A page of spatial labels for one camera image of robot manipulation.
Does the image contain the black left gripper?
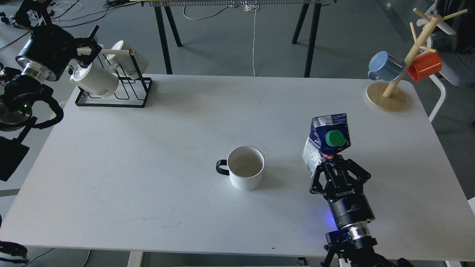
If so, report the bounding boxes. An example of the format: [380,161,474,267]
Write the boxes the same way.
[10,0,104,82]

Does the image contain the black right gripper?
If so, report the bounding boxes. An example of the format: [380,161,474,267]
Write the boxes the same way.
[310,159,375,230]

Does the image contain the blue white milk carton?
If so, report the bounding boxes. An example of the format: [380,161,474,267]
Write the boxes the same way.
[302,113,351,177]

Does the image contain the white mug with black handle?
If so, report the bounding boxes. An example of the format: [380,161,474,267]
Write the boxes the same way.
[215,146,266,191]

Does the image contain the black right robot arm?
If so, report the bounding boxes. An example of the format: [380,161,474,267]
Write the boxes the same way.
[309,154,411,267]

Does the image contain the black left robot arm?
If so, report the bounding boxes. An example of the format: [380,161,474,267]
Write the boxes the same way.
[0,0,102,181]

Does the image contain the white ribbed mug front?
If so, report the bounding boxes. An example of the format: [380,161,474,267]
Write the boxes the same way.
[70,62,119,98]

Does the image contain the white ribbed mug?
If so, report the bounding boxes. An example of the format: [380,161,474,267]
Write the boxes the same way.
[70,62,119,98]
[105,40,149,80]

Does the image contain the white ribbed mug rear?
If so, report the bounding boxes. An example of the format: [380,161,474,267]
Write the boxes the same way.
[105,40,149,80]

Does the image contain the black trestle table legs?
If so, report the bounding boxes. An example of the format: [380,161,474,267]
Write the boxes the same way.
[150,0,324,78]

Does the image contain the wooden mug tree stand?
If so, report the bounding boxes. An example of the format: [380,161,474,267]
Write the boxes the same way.
[366,8,468,111]

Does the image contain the blue mug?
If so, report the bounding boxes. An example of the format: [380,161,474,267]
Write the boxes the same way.
[367,51,406,83]

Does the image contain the orange mug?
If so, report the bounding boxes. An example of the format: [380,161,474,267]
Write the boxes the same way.
[407,52,443,82]

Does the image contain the white chair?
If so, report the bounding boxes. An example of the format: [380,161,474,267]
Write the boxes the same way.
[425,0,475,121]

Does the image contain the black floor cables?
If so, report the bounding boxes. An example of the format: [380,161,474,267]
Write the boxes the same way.
[0,0,141,50]

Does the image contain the black wire mug rack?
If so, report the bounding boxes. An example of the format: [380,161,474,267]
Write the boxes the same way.
[66,49,152,108]

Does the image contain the white hanging cable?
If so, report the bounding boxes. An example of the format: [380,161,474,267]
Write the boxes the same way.
[245,0,260,77]

